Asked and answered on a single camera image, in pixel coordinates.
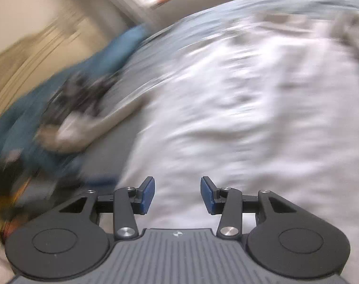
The blue pillow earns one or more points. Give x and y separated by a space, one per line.
28 109

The white button shirt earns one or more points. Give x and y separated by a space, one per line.
241 109

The black and white plaid shirt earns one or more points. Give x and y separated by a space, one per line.
78 94

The cream headboard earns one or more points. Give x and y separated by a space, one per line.
28 59

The grey blanket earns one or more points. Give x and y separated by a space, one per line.
227 6

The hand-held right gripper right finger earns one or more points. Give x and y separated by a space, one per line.
207 195

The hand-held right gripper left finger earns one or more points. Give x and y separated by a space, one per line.
146 196

